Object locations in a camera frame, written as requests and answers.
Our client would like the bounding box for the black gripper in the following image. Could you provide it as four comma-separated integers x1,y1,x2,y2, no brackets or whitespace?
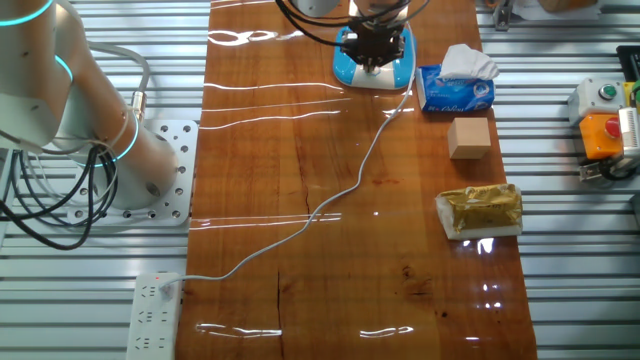
342,23,407,76

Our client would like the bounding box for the white box with green button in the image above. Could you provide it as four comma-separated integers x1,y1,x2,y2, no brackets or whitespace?
567,77,627,127

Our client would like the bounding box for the orange box with red button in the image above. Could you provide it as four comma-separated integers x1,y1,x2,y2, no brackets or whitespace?
578,113,625,161

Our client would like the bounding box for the blue tissue pack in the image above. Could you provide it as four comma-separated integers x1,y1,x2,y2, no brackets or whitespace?
415,43,501,113

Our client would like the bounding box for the wooden cube block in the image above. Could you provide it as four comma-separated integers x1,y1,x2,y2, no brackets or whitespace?
446,117,493,161

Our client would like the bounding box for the gold wrapped white package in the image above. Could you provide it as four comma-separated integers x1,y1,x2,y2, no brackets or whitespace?
434,183,524,242

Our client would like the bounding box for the white paper sheet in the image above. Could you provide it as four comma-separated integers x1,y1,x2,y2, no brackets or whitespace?
512,0,601,22

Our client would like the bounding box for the brown object on paper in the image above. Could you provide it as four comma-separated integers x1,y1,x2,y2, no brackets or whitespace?
538,0,599,14

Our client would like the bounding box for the grey perforated mounting plate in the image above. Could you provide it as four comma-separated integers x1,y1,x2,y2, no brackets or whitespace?
66,119,200,228

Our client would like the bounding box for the black flat device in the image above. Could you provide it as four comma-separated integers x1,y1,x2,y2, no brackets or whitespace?
616,44,640,83

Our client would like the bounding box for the yellow and green box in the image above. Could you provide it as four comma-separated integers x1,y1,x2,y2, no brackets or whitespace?
622,78,640,110

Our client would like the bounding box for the white ribbed module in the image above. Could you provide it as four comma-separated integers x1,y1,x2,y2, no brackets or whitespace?
617,105,640,160

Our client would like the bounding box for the white power strip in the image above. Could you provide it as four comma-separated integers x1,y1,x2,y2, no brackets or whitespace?
125,271,185,360

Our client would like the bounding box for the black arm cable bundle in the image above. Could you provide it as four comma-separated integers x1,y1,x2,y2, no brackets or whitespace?
274,0,432,49

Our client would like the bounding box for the grey metal bracket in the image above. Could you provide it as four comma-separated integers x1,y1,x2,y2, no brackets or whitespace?
491,0,516,32

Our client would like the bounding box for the white lamp power cable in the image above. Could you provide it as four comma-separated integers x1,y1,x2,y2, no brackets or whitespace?
158,22,418,295

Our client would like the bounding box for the grey cable with metal connector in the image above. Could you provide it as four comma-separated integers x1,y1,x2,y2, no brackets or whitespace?
87,41,152,124

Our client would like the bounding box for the metal plug with black cable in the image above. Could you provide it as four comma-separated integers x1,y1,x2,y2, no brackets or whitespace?
578,157,639,183

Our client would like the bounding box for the black base cable bundle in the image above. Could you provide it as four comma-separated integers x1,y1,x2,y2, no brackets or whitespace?
0,142,120,251

